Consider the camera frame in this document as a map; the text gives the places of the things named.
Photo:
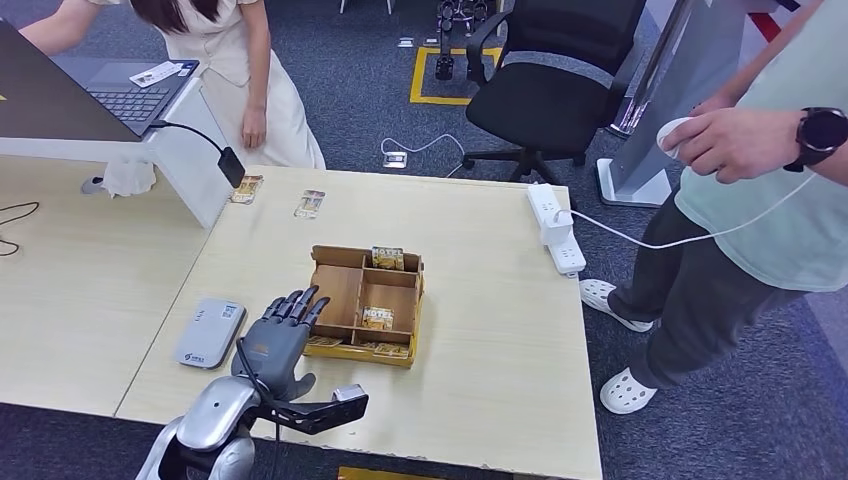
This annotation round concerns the gold hotel key card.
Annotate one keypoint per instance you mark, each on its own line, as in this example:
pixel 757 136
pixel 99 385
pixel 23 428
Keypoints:
pixel 247 190
pixel 393 350
pixel 309 204
pixel 387 258
pixel 378 318
pixel 326 341

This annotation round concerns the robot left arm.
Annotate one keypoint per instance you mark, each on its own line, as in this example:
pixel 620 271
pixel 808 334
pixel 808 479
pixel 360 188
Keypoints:
pixel 212 411

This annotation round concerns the silver standing kiosk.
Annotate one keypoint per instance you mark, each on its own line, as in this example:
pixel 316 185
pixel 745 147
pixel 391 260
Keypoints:
pixel 689 60

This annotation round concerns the white plug adapter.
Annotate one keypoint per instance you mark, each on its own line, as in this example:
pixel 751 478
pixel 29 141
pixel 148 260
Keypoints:
pixel 554 232

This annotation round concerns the white round device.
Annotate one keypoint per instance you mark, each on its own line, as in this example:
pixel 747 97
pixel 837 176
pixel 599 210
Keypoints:
pixel 666 132

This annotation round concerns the grey card reader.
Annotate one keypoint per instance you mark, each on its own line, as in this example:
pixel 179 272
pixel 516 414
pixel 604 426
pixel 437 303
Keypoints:
pixel 210 332

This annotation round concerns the black wheeled machine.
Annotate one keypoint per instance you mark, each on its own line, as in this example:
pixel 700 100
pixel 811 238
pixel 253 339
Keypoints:
pixel 444 66

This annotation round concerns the white clog shoe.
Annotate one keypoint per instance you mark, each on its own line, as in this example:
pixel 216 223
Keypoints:
pixel 613 307
pixel 626 391

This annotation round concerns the black office chair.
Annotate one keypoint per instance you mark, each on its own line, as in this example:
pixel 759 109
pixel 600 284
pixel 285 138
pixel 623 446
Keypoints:
pixel 543 106

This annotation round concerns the metal floor socket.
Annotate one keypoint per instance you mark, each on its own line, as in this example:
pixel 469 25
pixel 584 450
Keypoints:
pixel 395 160

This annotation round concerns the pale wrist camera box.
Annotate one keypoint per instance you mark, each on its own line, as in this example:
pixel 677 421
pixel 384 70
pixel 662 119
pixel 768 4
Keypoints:
pixel 349 393

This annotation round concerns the person's right forearm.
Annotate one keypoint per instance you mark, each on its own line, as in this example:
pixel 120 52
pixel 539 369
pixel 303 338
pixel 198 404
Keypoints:
pixel 56 30
pixel 768 56

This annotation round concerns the person's left hand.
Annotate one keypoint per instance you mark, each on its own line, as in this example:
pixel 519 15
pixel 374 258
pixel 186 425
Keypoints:
pixel 254 129
pixel 735 142

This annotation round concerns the white ID card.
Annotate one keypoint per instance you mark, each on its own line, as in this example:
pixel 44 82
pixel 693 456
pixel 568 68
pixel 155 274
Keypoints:
pixel 156 74

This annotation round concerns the person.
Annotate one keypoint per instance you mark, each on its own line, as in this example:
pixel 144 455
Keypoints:
pixel 225 46
pixel 762 232

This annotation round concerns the person's right hand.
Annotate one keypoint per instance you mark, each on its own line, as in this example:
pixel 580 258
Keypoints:
pixel 715 106

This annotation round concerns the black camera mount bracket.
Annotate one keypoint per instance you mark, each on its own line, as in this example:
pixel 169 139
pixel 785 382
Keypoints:
pixel 311 414

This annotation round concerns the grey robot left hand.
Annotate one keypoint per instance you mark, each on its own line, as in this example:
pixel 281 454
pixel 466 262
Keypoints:
pixel 275 351

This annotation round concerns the yellow floor tape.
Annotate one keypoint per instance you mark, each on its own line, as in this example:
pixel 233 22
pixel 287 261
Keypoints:
pixel 378 474

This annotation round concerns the white crumpled tissue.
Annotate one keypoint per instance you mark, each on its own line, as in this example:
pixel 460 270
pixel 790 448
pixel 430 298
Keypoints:
pixel 128 177

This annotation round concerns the grey laptop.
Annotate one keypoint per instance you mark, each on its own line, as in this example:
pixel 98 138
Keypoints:
pixel 40 99

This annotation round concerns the white power strip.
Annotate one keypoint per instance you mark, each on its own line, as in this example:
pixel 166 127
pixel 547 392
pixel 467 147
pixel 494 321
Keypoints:
pixel 568 257

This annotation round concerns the white raised counter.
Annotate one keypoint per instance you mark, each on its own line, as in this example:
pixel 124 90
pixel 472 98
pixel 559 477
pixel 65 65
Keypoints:
pixel 191 179

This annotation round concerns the wooden card organizer box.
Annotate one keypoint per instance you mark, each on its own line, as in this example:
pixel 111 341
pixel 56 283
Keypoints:
pixel 391 295

